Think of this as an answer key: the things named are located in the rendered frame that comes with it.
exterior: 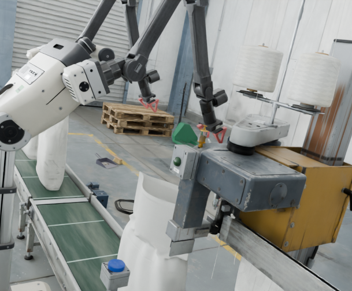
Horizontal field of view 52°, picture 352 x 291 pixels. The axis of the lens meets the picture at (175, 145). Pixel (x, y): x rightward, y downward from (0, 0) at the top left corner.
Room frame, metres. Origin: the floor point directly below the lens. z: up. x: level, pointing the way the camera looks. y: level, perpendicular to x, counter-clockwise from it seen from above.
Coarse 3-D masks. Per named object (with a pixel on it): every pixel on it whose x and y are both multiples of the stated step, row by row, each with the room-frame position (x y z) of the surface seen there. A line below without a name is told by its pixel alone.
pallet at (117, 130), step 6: (102, 120) 7.04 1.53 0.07; (108, 120) 6.82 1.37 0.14; (108, 126) 6.75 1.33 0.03; (114, 126) 6.50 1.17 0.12; (156, 126) 7.14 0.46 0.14; (162, 126) 7.27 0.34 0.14; (114, 132) 6.47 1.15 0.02; (120, 132) 6.49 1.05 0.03; (126, 132) 6.64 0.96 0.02; (144, 132) 6.77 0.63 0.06; (162, 132) 7.38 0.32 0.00; (168, 132) 7.06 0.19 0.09
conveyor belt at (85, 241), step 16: (48, 208) 2.35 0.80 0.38; (64, 208) 2.40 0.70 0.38; (80, 208) 2.45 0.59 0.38; (48, 224) 2.14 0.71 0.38; (64, 224) 2.18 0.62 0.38; (80, 224) 2.22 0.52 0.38; (96, 224) 2.26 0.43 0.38; (64, 240) 1.99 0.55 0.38; (80, 240) 2.02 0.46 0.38; (96, 240) 2.06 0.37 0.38; (112, 240) 2.10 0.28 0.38; (64, 256) 1.82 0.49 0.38; (80, 256) 1.85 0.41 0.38; (96, 256) 1.88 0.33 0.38; (112, 256) 1.92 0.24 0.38; (80, 272) 1.71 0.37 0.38; (96, 272) 1.74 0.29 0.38; (80, 288) 1.58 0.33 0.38; (96, 288) 1.61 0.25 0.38
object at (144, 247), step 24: (144, 192) 1.40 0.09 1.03; (168, 192) 1.56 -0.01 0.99; (144, 216) 1.38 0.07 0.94; (168, 216) 1.33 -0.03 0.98; (144, 240) 1.39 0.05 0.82; (168, 240) 1.33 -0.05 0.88; (144, 264) 1.34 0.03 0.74; (168, 264) 1.30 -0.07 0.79; (120, 288) 1.47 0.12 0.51; (144, 288) 1.32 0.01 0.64; (168, 288) 1.28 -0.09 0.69
